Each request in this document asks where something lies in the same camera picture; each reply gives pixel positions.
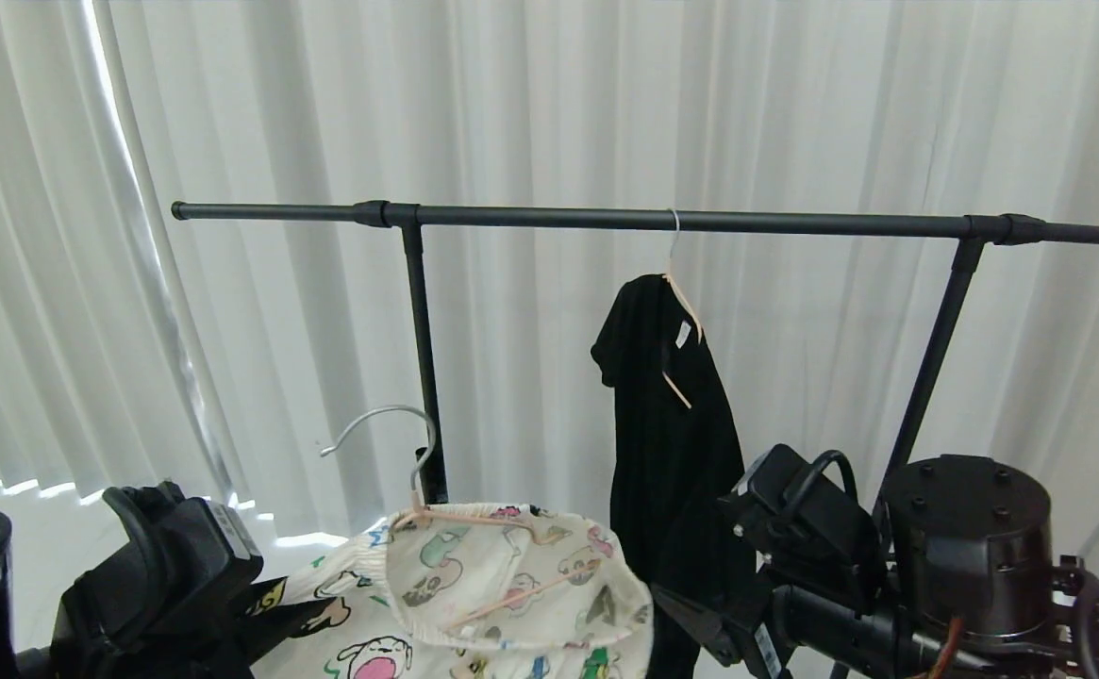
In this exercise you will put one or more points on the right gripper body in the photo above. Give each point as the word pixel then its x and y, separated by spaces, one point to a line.
pixel 832 627

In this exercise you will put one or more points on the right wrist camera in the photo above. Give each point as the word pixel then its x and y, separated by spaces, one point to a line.
pixel 813 538

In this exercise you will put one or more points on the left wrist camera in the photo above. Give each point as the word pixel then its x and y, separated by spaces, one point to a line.
pixel 181 566

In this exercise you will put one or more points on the white curtain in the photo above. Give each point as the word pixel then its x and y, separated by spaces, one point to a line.
pixel 511 94

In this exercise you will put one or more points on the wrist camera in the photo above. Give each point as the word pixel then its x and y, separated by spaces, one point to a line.
pixel 181 566
pixel 813 538

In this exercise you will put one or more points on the black t-shirt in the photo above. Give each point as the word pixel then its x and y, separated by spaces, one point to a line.
pixel 672 471

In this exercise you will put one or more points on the pink clothes hanger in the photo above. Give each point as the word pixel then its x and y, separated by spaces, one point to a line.
pixel 432 443
pixel 685 307

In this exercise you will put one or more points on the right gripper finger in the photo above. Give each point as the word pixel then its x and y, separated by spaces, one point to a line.
pixel 700 627

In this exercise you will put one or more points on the black clothes rack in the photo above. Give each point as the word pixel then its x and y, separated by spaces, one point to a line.
pixel 794 223

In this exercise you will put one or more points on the cream printed garment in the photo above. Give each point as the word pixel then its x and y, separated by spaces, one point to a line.
pixel 511 566

